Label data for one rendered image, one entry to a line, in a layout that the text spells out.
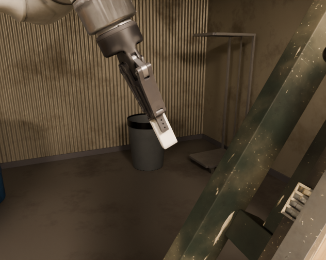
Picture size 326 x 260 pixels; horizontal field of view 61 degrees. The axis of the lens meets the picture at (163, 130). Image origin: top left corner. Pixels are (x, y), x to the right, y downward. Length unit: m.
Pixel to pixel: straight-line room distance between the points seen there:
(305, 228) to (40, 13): 0.61
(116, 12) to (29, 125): 3.68
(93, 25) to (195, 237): 0.54
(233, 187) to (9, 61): 3.54
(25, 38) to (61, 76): 0.61
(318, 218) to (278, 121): 0.27
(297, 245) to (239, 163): 0.23
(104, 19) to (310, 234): 0.49
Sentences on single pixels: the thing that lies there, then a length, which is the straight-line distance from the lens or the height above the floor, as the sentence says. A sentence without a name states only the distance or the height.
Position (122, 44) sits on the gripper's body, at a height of 1.55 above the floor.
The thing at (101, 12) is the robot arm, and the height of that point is 1.60.
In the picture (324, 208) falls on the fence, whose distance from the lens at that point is 0.57.
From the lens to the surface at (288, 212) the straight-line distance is 0.63.
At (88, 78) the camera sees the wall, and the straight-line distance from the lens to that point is 4.04.
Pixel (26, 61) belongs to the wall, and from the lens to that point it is 3.96.
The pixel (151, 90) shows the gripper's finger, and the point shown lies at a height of 1.48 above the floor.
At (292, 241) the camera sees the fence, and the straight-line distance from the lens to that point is 0.58.
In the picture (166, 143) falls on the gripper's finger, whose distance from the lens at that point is 0.54.
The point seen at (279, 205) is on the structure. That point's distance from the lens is 0.72.
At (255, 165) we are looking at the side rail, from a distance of 0.74.
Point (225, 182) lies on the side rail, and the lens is 0.71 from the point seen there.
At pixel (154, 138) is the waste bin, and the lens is 3.46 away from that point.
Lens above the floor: 1.55
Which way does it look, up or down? 17 degrees down
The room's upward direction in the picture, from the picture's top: straight up
